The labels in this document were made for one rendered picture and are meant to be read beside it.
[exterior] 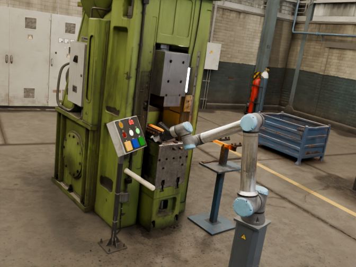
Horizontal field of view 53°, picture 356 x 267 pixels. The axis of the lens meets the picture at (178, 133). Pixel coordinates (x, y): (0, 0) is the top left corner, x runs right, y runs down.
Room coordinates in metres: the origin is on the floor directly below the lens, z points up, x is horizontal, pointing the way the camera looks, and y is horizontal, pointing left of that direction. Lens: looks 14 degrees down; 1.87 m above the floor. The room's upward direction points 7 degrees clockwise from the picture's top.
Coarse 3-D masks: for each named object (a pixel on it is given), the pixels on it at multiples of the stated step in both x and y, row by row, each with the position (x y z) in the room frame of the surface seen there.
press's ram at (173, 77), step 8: (160, 56) 3.30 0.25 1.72; (168, 56) 3.28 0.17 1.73; (176, 56) 3.34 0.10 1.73; (184, 56) 3.40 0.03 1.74; (160, 64) 3.29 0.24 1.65; (168, 64) 3.28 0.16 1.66; (176, 64) 3.34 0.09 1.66; (184, 64) 3.41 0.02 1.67; (160, 72) 3.27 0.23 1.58; (168, 72) 3.29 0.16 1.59; (176, 72) 3.35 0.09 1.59; (184, 72) 3.41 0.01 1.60; (152, 80) 3.36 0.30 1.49; (160, 80) 3.27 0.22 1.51; (168, 80) 3.30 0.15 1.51; (176, 80) 3.36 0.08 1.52; (184, 80) 3.42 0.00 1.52; (152, 88) 3.35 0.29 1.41; (160, 88) 3.25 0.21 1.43; (168, 88) 3.30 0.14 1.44; (176, 88) 3.37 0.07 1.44; (184, 88) 3.43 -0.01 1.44
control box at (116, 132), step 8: (120, 120) 2.83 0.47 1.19; (128, 120) 2.92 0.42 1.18; (136, 120) 3.02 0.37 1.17; (112, 128) 2.75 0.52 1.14; (120, 128) 2.78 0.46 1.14; (128, 128) 2.88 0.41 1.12; (136, 128) 2.97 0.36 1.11; (112, 136) 2.75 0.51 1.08; (120, 136) 2.74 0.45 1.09; (128, 136) 2.83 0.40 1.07; (136, 136) 2.92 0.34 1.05; (120, 144) 2.72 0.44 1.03; (120, 152) 2.72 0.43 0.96; (128, 152) 2.73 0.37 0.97
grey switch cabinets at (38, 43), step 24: (0, 24) 7.34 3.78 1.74; (24, 24) 7.56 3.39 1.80; (48, 24) 7.83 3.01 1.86; (72, 24) 8.08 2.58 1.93; (0, 48) 7.34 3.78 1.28; (24, 48) 7.58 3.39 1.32; (48, 48) 7.84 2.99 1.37; (0, 72) 7.34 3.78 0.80; (24, 72) 7.59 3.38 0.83; (48, 72) 7.85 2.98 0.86; (0, 96) 7.35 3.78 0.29; (24, 96) 7.58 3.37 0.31; (48, 96) 7.86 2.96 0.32
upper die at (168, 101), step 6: (150, 96) 3.44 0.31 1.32; (156, 96) 3.37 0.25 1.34; (162, 96) 3.30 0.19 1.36; (168, 96) 3.31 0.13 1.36; (174, 96) 3.36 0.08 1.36; (180, 96) 3.41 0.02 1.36; (156, 102) 3.36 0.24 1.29; (162, 102) 3.29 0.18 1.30; (168, 102) 3.32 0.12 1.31; (174, 102) 3.36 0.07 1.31
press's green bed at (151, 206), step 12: (144, 192) 3.33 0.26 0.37; (156, 192) 3.23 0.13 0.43; (168, 192) 3.34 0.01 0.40; (180, 192) 3.44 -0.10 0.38; (144, 204) 3.32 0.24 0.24; (156, 204) 3.25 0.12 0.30; (168, 204) 3.42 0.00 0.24; (144, 216) 3.31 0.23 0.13; (156, 216) 3.26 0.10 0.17; (168, 216) 3.37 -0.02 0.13; (156, 228) 3.28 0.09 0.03
